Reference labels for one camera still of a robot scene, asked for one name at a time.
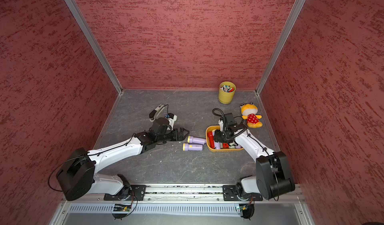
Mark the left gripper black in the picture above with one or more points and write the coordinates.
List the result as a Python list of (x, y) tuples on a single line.
[(181, 138)]

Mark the orange plush toy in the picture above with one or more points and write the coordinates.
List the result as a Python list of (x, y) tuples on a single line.
[(249, 113)]

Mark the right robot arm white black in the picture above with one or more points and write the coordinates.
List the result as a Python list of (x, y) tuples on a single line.
[(273, 173)]

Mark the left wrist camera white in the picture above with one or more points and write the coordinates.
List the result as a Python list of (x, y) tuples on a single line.
[(171, 119)]

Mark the grey white stapler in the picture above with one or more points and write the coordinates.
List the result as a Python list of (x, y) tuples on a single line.
[(155, 113)]

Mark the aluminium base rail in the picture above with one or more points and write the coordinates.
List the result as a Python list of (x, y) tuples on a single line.
[(180, 199)]

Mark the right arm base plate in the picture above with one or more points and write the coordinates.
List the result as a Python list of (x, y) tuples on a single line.
[(237, 193)]

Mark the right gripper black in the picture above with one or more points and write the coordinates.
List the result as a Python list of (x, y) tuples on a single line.
[(217, 138)]

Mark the yellow plastic storage tray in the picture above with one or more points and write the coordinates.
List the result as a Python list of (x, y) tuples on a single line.
[(231, 148)]

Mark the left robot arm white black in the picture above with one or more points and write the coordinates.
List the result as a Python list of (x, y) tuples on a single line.
[(79, 175)]

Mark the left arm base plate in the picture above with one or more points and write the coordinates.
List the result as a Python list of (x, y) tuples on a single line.
[(135, 192)]

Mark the yellow-green pen cup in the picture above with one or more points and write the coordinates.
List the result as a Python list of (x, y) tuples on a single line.
[(226, 92)]

